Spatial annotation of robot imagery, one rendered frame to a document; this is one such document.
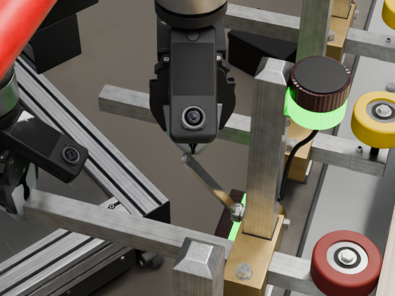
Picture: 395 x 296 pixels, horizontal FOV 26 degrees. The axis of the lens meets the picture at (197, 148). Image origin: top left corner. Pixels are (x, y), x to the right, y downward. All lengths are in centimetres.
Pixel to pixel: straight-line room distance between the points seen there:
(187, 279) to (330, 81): 27
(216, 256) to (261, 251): 34
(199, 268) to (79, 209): 43
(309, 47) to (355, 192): 37
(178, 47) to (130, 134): 155
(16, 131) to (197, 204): 123
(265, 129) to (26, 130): 29
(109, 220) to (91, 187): 89
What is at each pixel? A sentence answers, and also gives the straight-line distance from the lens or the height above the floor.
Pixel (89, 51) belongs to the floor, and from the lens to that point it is 264.
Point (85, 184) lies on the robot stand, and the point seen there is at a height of 21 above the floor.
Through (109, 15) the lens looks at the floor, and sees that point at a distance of 276.
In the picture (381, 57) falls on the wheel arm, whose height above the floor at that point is 80.
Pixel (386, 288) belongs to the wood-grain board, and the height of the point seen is 90.
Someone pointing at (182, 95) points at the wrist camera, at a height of 115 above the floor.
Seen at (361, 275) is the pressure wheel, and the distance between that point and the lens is 99.
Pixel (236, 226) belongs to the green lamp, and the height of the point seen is 70.
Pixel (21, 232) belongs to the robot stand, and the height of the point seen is 21.
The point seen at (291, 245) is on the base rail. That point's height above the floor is 70.
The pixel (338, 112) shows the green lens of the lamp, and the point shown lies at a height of 111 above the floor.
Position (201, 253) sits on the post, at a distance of 70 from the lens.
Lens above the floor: 172
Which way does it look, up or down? 47 degrees down
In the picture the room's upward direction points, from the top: straight up
